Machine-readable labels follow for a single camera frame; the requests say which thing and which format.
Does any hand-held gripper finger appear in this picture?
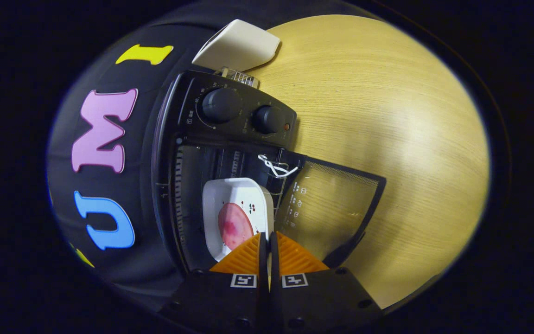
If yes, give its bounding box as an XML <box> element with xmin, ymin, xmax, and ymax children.
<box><xmin>269</xmin><ymin>231</ymin><xmax>383</xmax><ymax>332</ymax></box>
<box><xmin>158</xmin><ymin>232</ymin><xmax>270</xmax><ymax>332</ymax></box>

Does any pink ham slice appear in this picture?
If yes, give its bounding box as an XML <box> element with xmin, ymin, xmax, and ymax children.
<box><xmin>218</xmin><ymin>203</ymin><xmax>254</xmax><ymax>251</ymax></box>

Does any white square plate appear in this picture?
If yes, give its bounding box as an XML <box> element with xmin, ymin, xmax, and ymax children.
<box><xmin>202</xmin><ymin>178</ymin><xmax>274</xmax><ymax>262</ymax></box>

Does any black toaster oven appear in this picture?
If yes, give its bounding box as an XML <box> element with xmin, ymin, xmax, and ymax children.
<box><xmin>151</xmin><ymin>70</ymin><xmax>387</xmax><ymax>274</ymax></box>

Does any cream white toaster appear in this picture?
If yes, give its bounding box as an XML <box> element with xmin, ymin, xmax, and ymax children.
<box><xmin>192</xmin><ymin>19</ymin><xmax>281</xmax><ymax>72</ymax></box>

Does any white string tie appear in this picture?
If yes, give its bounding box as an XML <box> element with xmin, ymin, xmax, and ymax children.
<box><xmin>258</xmin><ymin>154</ymin><xmax>299</xmax><ymax>179</ymax></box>

